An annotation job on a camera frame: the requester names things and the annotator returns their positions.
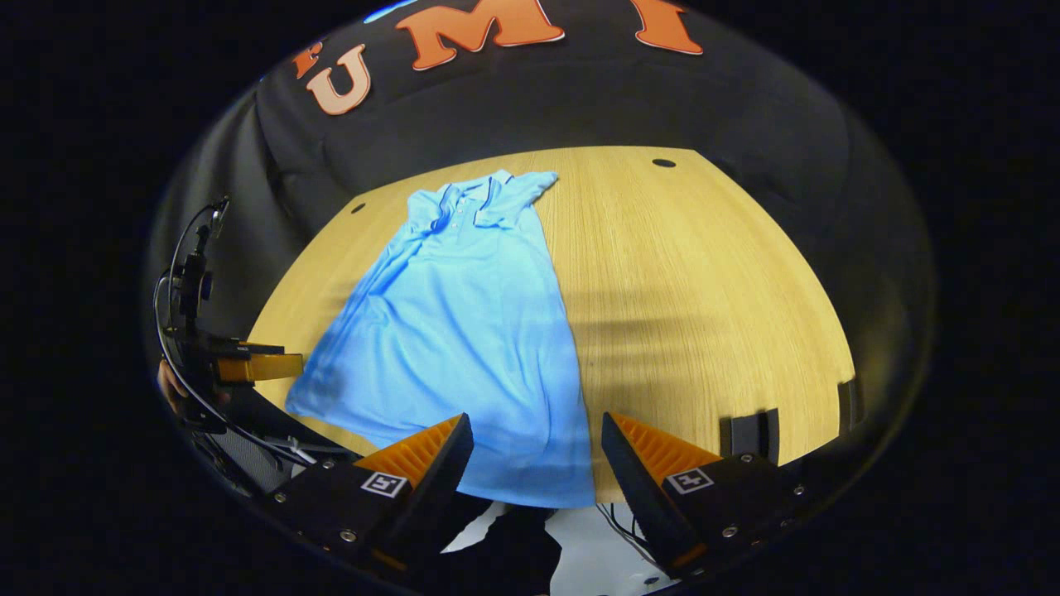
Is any dark cloth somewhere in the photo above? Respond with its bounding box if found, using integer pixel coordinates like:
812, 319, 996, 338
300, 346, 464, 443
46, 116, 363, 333
439, 497, 564, 596

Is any thin black floor cable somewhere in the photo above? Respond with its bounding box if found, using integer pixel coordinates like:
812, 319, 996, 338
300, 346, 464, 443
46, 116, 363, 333
596, 503, 663, 572

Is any light blue polo T-shirt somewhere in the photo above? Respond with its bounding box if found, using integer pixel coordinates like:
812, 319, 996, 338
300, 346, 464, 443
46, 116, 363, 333
284, 170, 597, 510

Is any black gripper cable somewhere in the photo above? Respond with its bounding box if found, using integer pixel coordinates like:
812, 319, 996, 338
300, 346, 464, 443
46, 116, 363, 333
153, 203, 365, 469

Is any black table edge bracket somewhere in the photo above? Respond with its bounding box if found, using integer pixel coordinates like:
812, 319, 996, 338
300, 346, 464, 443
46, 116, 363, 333
836, 377, 864, 435

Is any dark mesh panel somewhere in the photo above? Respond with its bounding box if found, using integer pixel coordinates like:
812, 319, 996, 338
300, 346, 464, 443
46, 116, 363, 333
195, 422, 291, 497

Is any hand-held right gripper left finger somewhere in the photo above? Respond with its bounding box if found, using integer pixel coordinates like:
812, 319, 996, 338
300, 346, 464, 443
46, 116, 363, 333
265, 412, 475, 580

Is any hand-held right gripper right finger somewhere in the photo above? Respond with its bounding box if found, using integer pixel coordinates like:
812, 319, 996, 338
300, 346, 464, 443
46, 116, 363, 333
600, 411, 829, 580

